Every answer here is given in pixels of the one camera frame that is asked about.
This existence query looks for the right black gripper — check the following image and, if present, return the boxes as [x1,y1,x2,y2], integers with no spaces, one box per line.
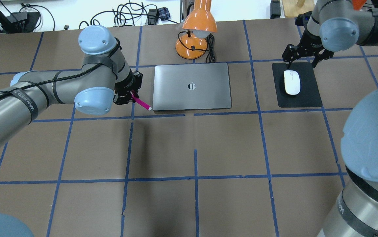
[282,28,334,70]

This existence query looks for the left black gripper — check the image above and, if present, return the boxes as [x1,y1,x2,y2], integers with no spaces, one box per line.
[113,70,143,105]

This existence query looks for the pink marker pen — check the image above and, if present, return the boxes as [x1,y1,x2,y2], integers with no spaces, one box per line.
[133,99,152,111]

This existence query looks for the white computer mouse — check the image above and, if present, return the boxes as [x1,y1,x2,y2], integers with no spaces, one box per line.
[283,69,301,95]

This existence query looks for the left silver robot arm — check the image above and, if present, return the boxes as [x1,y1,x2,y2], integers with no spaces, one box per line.
[0,25,142,147]

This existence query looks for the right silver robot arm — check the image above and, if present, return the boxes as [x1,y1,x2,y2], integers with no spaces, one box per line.
[282,0,378,237]

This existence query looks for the black mousepad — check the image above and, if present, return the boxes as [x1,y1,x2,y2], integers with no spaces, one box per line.
[272,62,322,108]

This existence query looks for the wooden stand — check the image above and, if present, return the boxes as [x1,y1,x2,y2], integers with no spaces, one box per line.
[282,0,315,18]

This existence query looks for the black power adapter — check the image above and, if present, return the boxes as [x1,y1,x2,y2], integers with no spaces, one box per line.
[269,0,281,19]

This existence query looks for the silver closed laptop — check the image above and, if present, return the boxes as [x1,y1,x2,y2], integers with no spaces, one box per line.
[152,63,232,111]

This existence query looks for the orange desk lamp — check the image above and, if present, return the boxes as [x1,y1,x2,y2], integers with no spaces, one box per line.
[175,0,217,63]

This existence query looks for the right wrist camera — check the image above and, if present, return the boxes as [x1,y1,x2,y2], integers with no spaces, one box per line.
[295,11,312,26]

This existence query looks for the black lamp cable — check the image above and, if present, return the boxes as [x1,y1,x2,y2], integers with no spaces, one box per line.
[179,31,216,64]

